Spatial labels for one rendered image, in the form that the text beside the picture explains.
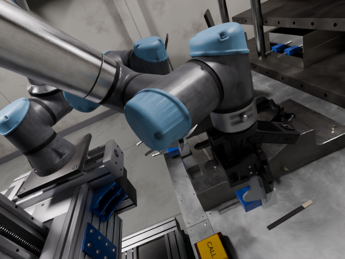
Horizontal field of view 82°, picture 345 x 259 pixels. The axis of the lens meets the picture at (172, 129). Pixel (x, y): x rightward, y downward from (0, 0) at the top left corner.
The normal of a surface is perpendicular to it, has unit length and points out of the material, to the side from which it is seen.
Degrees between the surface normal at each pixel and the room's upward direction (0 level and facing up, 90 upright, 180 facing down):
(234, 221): 0
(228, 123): 90
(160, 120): 69
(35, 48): 93
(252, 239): 0
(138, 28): 90
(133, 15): 90
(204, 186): 0
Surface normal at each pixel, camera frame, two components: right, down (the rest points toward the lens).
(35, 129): 0.83, 0.00
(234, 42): 0.41, 0.34
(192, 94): 0.38, -0.11
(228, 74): 0.51, 0.11
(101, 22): 0.18, 0.50
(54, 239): -0.36, -0.77
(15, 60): 0.22, 0.78
